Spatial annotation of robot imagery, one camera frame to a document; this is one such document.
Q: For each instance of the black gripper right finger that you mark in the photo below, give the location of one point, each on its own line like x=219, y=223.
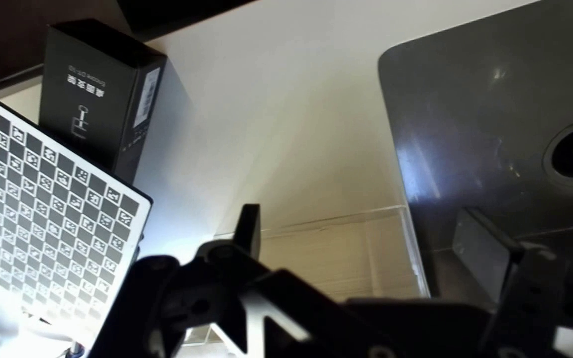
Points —
x=532, y=299

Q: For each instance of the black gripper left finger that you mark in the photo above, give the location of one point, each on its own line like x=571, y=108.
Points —
x=187, y=299

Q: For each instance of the checkered calibration board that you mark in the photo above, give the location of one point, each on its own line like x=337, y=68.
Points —
x=54, y=219

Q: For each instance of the stainless steel sink basin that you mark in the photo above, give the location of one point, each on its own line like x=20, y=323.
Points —
x=472, y=120

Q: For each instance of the black cardboard box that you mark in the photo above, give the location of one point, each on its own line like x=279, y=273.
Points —
x=94, y=72

